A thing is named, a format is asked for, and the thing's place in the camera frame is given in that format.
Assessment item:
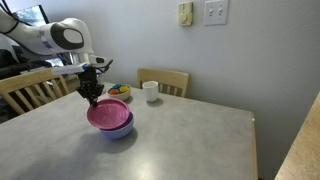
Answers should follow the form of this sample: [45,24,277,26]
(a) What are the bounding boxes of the white light switch plate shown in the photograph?
[203,0,229,27]

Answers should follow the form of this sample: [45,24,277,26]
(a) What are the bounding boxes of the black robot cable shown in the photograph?
[95,59,114,74]

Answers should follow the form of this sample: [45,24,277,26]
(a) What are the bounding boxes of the wooden chair with solid backrest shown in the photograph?
[136,67,191,98]

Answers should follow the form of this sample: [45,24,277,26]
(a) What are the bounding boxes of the beige countertop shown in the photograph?
[274,91,320,180]

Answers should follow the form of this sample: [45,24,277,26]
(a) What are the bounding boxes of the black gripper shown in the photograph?
[77,66,104,107]

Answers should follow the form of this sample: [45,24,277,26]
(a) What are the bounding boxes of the white cup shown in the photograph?
[142,80,160,103]

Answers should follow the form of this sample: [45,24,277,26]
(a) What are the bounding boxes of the blue plastic bowl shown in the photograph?
[99,112,135,140]

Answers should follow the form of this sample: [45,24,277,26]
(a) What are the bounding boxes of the wooden chair with slatted backrest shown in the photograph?
[0,66,71,116]

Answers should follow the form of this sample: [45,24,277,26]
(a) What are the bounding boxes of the beige wall thermostat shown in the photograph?
[177,1,194,27]

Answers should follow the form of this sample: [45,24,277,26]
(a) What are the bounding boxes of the beige bowl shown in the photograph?
[107,83,132,102]

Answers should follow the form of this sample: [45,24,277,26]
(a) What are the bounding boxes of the pink round plastic lid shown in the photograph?
[87,98,131,130]

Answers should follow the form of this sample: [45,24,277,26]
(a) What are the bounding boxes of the yellow toy piece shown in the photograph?
[118,85,131,94]

